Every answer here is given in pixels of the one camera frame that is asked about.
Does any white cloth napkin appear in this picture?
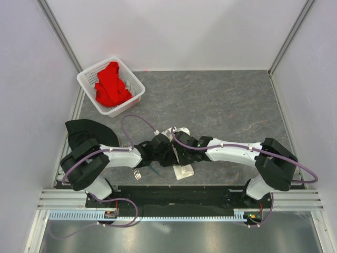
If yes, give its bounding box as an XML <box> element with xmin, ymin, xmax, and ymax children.
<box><xmin>162</xmin><ymin>128</ymin><xmax>194</xmax><ymax>180</ymax></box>

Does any black cloth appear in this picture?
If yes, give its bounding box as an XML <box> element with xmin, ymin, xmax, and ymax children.
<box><xmin>65</xmin><ymin>119</ymin><xmax>120</xmax><ymax>150</ymax></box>

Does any purple cable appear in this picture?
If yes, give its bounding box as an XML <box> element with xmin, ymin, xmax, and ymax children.
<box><xmin>170</xmin><ymin>126</ymin><xmax>319</xmax><ymax>230</ymax></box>
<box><xmin>48</xmin><ymin>114</ymin><xmax>158</xmax><ymax>240</ymax></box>

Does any grey cloth in basket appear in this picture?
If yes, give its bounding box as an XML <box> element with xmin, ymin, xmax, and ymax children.
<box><xmin>125</xmin><ymin>80</ymin><xmax>134</xmax><ymax>96</ymax></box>

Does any white plastic basket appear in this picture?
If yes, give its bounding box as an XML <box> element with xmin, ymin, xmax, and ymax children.
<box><xmin>77</xmin><ymin>56</ymin><xmax>145</xmax><ymax>118</ymax></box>

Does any slotted cable duct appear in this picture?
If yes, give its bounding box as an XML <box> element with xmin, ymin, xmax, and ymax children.
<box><xmin>48</xmin><ymin>210</ymin><xmax>248</xmax><ymax>222</ymax></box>

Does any silver metal fork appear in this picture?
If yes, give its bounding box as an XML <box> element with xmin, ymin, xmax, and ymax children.
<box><xmin>132</xmin><ymin>168</ymin><xmax>142</xmax><ymax>180</ymax></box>

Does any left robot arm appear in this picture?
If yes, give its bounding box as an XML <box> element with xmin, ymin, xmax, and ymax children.
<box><xmin>60</xmin><ymin>134</ymin><xmax>179</xmax><ymax>207</ymax></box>

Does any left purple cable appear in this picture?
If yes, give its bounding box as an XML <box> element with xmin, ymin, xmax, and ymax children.
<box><xmin>48</xmin><ymin>114</ymin><xmax>158</xmax><ymax>240</ymax></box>

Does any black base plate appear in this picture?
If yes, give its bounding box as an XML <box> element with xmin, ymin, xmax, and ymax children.
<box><xmin>85</xmin><ymin>186</ymin><xmax>271</xmax><ymax>217</ymax></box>

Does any red cloth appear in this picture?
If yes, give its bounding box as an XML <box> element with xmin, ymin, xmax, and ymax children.
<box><xmin>94</xmin><ymin>62</ymin><xmax>132</xmax><ymax>108</ymax></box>

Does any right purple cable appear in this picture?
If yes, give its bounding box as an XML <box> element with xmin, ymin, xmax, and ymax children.
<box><xmin>170</xmin><ymin>126</ymin><xmax>319</xmax><ymax>230</ymax></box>

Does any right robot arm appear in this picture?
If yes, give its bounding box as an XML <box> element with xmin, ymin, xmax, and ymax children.
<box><xmin>170</xmin><ymin>128</ymin><xmax>298</xmax><ymax>208</ymax></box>

